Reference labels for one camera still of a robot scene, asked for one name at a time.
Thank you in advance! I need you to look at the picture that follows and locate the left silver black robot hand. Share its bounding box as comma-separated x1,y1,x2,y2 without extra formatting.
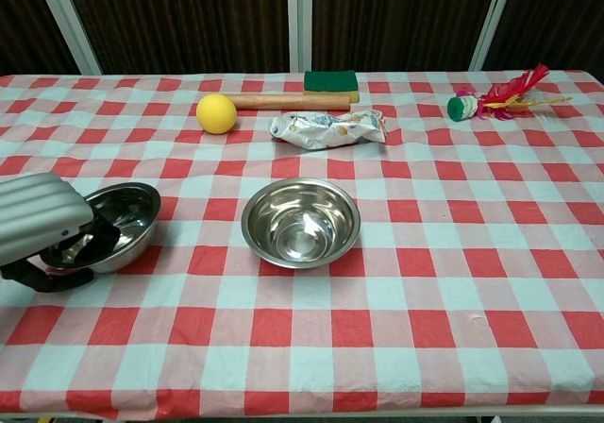
0,172,119,293

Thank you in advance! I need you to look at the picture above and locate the metal bowl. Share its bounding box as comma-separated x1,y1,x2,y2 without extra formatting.
40,181,161,274
244,178,359,262
241,177,362,269

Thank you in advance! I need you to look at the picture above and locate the dark ribbed partition panel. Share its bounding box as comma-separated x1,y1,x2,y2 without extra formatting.
59,0,290,76
485,0,604,73
0,0,80,77
311,0,502,73

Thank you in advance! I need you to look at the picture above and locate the yellow ball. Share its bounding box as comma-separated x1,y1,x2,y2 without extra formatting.
195,93,239,135

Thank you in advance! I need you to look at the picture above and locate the wooden rolling pin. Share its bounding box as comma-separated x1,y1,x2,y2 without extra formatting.
221,93,352,112

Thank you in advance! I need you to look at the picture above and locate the white printed snack packet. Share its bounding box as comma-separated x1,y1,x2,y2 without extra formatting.
268,109,389,151

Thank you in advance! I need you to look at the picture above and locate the green yellow sponge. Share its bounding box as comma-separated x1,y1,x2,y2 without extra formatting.
302,69,360,103

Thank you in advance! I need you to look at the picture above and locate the red white checkered tablecloth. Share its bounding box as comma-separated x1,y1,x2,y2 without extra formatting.
0,69,604,420

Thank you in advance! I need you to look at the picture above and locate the red feather shuttlecock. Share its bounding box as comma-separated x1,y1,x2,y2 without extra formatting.
446,62,573,123

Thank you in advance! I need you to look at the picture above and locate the aluminium partition frame post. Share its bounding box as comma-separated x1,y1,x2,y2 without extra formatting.
286,0,315,73
468,0,516,72
30,0,103,76

